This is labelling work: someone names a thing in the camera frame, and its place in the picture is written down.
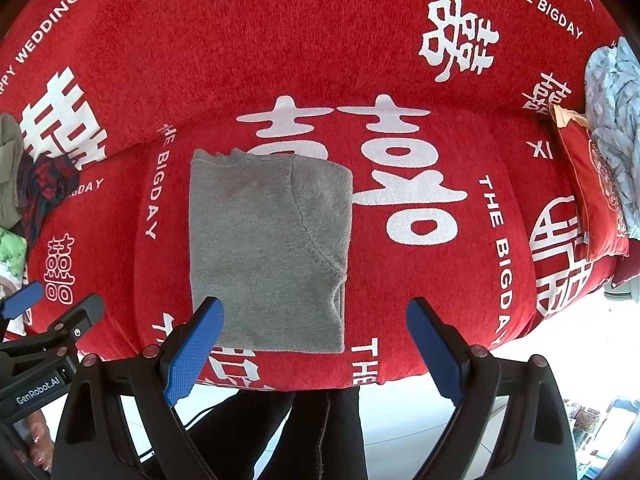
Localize light blue printed cloth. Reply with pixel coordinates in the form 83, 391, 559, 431
584, 37, 640, 241

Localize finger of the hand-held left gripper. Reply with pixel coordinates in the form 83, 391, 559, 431
0, 281, 45, 321
0, 294, 104, 361

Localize cluttered shelf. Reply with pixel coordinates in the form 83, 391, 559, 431
562, 395, 640, 480

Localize person's left hand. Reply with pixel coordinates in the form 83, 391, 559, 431
25, 410, 56, 473

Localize black pants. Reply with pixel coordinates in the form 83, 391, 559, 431
187, 385, 368, 480

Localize pale green object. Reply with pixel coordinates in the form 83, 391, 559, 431
604, 270, 640, 305

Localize olive cloth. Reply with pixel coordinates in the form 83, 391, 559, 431
0, 112, 26, 231

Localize grey knit sweater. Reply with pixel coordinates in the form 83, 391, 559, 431
189, 149, 354, 353

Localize green patterned cloth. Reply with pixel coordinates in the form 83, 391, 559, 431
0, 227, 28, 281

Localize black cable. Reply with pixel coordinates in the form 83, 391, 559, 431
135, 395, 236, 463

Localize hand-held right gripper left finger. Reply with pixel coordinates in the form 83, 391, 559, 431
51, 296, 225, 480

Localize red printed blanket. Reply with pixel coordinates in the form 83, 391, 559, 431
0, 0, 640, 392

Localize red embroidered cushion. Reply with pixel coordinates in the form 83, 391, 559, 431
549, 104, 631, 262

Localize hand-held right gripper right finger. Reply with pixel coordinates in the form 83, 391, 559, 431
406, 296, 576, 480

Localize red navy plaid cloth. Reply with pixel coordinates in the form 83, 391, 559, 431
15, 154, 81, 251

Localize white printed cloth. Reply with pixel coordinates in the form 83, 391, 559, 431
0, 260, 31, 336

